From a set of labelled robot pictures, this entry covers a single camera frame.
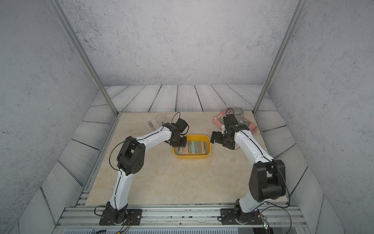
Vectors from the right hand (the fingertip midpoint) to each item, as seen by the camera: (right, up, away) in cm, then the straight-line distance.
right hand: (218, 141), depth 86 cm
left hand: (-19, -4, +11) cm, 22 cm away
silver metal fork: (-47, +10, +28) cm, 55 cm away
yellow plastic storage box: (-12, -5, +12) cm, 18 cm away
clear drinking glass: (-40, +14, +26) cm, 49 cm away
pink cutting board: (+6, +14, +29) cm, 33 cm away
